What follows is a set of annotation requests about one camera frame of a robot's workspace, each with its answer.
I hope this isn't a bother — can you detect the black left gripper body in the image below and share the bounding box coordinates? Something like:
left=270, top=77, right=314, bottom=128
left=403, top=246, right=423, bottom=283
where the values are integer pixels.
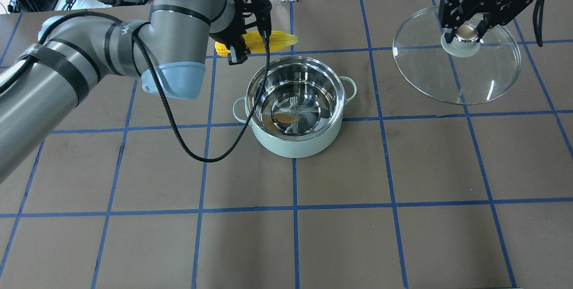
left=210, top=0, right=270, bottom=49

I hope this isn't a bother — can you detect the yellow corn cob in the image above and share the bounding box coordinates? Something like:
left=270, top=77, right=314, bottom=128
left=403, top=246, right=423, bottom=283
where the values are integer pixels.
left=214, top=30, right=299, bottom=58

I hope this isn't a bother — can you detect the glass pot lid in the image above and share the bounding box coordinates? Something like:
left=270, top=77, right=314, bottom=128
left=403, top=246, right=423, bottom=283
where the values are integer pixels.
left=392, top=6, right=522, bottom=106

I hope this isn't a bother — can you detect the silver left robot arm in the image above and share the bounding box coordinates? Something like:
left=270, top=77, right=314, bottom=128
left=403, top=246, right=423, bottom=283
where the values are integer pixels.
left=0, top=0, right=272, bottom=180

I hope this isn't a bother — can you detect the pale green electric pot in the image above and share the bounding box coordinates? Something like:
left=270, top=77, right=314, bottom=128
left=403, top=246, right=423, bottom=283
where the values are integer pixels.
left=232, top=56, right=358, bottom=158

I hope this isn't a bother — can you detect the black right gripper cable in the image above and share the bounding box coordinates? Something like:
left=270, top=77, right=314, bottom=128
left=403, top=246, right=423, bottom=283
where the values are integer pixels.
left=532, top=0, right=561, bottom=48

